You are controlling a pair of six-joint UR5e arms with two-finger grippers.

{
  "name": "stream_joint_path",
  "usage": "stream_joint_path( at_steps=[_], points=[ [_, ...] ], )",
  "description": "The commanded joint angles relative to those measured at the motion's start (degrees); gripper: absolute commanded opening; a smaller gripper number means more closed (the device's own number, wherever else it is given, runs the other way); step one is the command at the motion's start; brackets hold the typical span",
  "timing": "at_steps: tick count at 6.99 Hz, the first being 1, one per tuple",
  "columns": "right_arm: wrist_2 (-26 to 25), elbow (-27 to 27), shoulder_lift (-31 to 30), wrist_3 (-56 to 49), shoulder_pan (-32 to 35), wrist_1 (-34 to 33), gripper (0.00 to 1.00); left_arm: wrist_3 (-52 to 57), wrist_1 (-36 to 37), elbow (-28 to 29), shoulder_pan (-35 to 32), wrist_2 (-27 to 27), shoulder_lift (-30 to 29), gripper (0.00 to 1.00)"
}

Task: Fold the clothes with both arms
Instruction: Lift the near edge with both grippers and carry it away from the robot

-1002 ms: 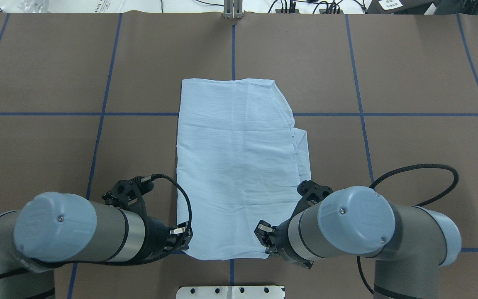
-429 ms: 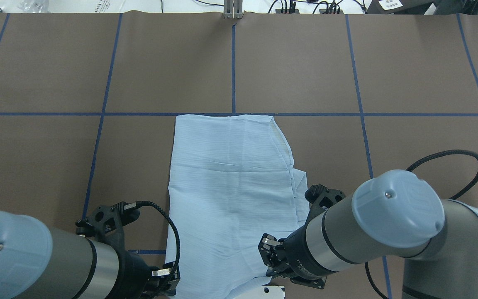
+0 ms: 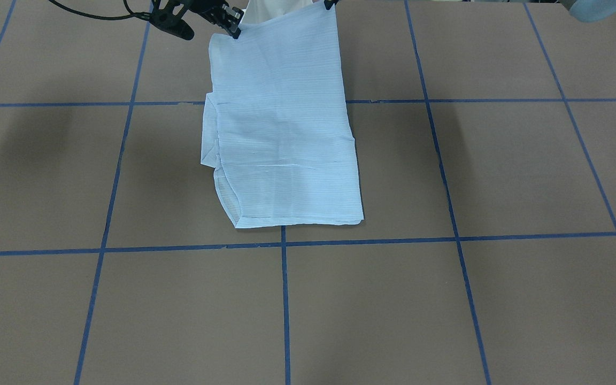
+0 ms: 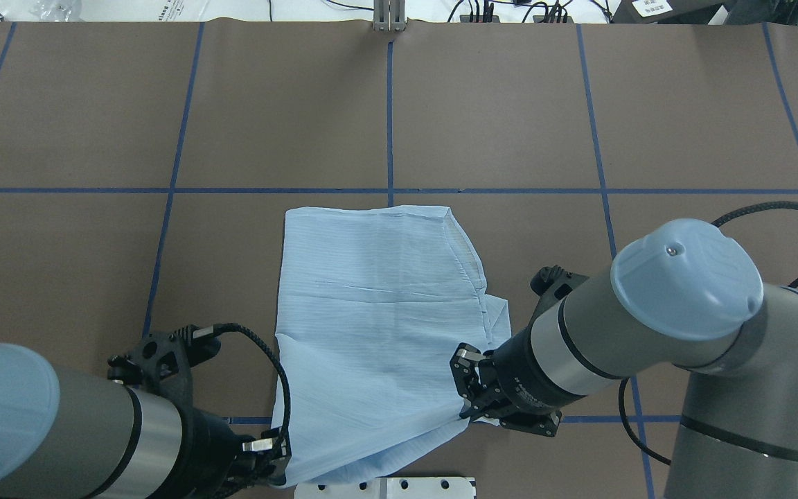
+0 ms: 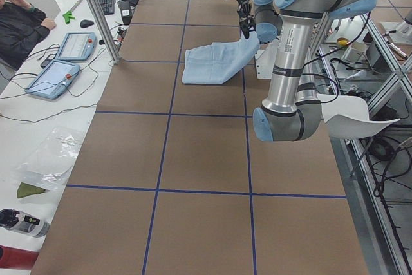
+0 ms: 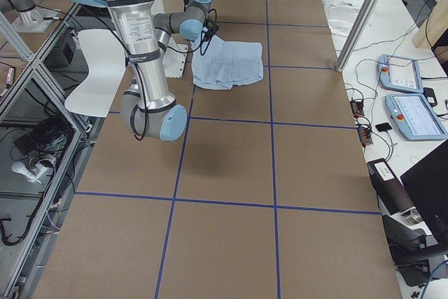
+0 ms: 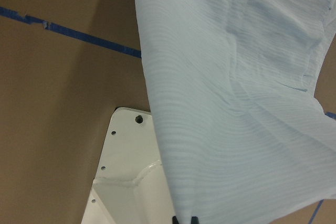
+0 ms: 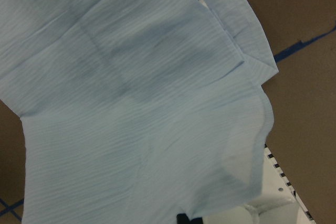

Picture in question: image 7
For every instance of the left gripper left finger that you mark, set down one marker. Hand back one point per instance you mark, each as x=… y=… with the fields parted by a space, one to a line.
x=175 y=220

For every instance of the light blue button-up shirt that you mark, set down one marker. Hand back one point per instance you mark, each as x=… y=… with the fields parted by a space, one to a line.
x=231 y=87

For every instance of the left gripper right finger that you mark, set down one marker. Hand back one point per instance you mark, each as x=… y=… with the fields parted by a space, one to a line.
x=194 y=220

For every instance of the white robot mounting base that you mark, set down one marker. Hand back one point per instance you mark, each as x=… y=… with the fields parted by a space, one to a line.
x=130 y=184

